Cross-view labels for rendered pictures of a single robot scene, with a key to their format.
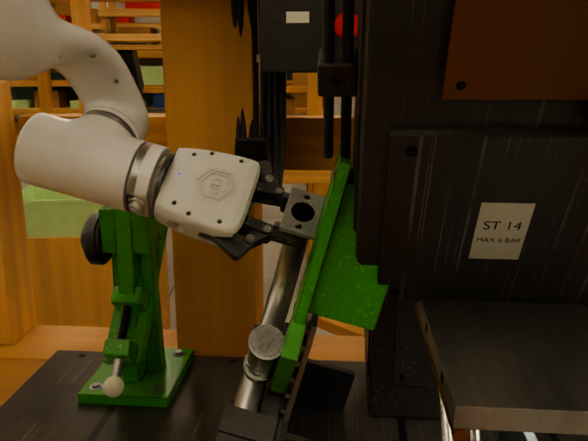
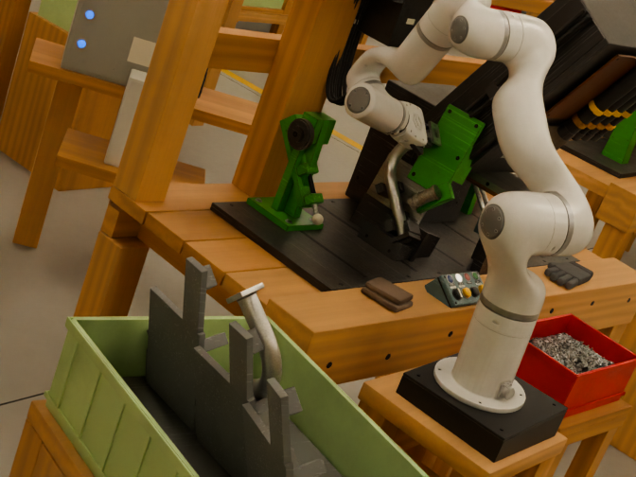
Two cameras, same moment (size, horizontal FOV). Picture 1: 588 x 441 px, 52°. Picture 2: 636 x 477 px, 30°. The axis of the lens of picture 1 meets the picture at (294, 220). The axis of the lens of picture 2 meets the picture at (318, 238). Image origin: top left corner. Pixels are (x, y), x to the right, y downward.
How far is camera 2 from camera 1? 2.65 m
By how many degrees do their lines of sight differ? 55
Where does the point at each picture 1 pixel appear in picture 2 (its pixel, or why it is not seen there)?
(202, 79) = (329, 30)
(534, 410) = not seen: hidden behind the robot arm
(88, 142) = (392, 102)
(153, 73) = not seen: outside the picture
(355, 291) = (464, 169)
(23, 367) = (203, 216)
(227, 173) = (417, 114)
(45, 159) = (380, 111)
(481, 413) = not seen: hidden behind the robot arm
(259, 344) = (436, 192)
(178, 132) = (308, 61)
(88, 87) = (374, 67)
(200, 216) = (418, 137)
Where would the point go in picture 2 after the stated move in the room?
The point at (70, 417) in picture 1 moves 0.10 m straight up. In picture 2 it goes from (296, 238) to (310, 201)
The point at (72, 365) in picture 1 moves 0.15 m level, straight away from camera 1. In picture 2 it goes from (239, 211) to (185, 186)
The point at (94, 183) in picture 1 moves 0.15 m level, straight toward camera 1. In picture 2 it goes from (391, 122) to (450, 148)
